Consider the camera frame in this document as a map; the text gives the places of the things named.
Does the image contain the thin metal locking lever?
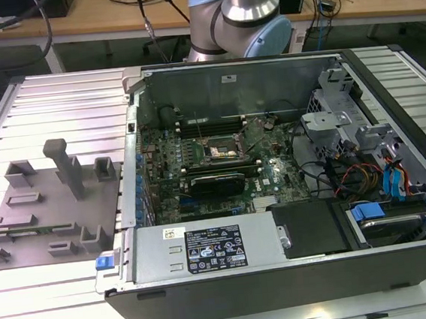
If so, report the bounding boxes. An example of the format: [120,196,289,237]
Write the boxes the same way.
[194,109,205,147]

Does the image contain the metal socket cover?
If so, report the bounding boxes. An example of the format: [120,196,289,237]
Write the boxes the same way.
[234,118,273,156]

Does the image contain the CPU socket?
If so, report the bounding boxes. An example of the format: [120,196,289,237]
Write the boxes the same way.
[201,132,246,165]

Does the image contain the grey parts rack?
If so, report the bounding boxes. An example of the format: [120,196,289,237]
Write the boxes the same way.
[0,132,132,272]

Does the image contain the large black device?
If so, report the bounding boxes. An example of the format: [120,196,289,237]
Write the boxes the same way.
[0,0,78,23]

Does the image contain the green RAM stick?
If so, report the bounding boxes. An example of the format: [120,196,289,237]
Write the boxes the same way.
[6,223,74,239]

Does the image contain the long wooden desk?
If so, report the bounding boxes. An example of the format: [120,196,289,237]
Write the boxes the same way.
[0,0,426,80]

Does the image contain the blue case latch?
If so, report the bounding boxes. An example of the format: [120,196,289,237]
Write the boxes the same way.
[95,254,116,272]

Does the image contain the green motherboard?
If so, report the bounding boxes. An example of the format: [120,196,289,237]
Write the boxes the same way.
[136,111,314,227]

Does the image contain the silver power supply unit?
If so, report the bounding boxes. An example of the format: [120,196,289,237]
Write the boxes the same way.
[128,211,296,287]

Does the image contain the black graphics card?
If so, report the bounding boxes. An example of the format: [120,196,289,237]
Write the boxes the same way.
[186,169,248,201]

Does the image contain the small silver heat sink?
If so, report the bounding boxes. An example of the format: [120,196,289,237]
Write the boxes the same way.
[252,194,279,214]

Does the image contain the metal drive cage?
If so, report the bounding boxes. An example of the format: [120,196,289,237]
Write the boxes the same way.
[294,60,392,159]

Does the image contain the black plastic shroud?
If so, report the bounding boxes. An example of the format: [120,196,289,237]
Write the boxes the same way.
[269,196,350,262]

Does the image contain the open black PC case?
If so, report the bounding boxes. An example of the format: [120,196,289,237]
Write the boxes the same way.
[75,38,426,319]

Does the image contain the black power adapter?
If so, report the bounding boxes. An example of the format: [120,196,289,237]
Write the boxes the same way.
[319,0,339,17]

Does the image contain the hard disk in blue carrier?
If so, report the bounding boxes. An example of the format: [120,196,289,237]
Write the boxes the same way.
[347,194,426,251]

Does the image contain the red and yellow power wires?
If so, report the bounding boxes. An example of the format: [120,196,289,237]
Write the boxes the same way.
[332,161,386,198]

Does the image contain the blue data wire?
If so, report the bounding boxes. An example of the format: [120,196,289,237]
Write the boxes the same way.
[391,163,411,203]
[380,162,400,203]

